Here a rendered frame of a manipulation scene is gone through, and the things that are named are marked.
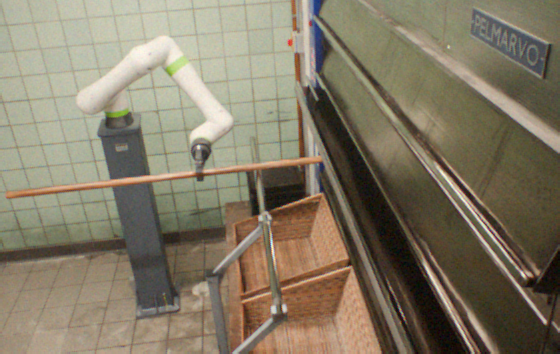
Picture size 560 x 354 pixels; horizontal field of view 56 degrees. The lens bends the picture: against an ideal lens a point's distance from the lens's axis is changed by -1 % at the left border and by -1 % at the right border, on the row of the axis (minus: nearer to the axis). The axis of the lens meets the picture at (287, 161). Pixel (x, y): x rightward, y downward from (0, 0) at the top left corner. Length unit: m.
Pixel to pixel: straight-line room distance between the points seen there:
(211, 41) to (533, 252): 2.73
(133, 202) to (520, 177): 2.37
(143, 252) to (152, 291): 0.29
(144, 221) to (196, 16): 1.23
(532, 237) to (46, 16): 3.01
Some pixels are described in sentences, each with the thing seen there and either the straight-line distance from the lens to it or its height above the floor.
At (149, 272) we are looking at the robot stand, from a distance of 3.25.
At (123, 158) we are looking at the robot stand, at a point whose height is 1.04.
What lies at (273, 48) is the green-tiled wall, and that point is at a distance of 3.36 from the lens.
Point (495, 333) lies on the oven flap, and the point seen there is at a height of 1.51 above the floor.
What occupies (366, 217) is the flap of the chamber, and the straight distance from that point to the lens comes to 1.50.
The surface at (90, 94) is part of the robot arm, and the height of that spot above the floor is 1.44.
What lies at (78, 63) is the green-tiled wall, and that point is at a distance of 3.47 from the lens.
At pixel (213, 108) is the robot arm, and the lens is 2.49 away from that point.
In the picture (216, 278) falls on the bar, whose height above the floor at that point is 0.94.
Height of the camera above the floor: 2.24
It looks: 27 degrees down
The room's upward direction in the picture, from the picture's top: 4 degrees counter-clockwise
